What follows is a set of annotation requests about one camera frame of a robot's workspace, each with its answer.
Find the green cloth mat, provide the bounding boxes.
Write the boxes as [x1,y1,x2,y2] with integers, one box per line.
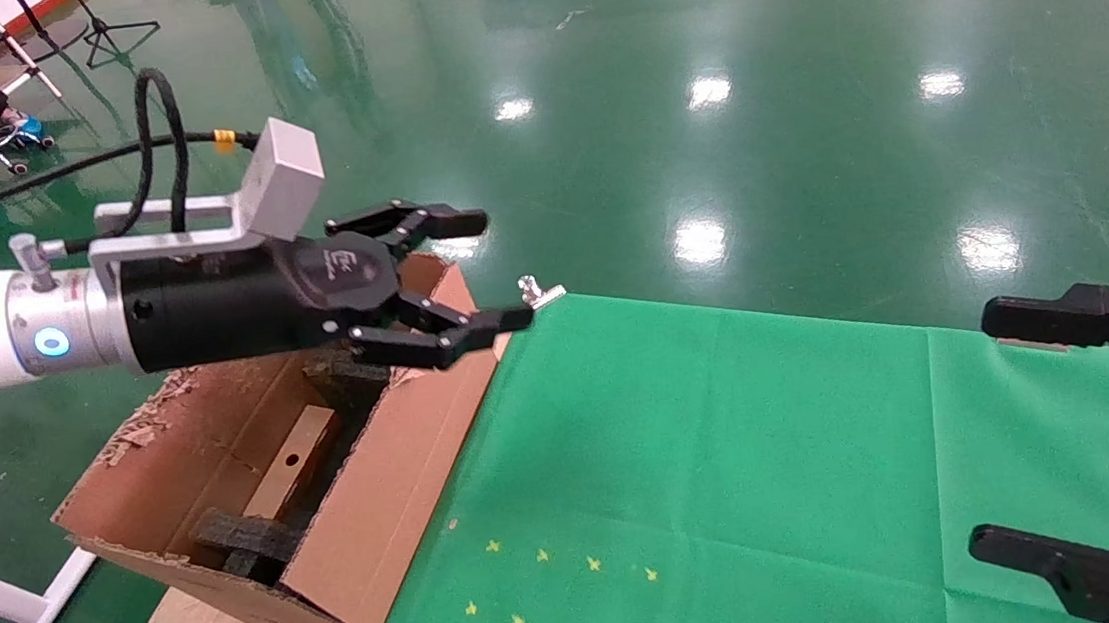
[344,246,1109,623]

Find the black tripod stand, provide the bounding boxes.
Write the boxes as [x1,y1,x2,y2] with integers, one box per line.
[74,0,164,71]

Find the black foam piece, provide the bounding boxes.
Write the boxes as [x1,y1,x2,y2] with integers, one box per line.
[302,344,398,474]
[190,499,313,590]

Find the small cardboard box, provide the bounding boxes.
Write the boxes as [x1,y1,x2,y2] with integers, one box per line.
[234,403,351,525]

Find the silver metal clip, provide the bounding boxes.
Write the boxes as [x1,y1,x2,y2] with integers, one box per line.
[516,272,569,315]

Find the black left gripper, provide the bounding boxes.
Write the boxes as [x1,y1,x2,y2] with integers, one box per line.
[110,190,540,398]

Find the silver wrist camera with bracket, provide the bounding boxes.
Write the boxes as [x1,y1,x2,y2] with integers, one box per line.
[77,113,331,268]

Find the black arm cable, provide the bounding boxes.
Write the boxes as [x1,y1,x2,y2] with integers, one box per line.
[0,59,269,251]

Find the large open cardboard carton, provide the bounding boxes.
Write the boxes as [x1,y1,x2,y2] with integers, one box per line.
[30,245,543,623]

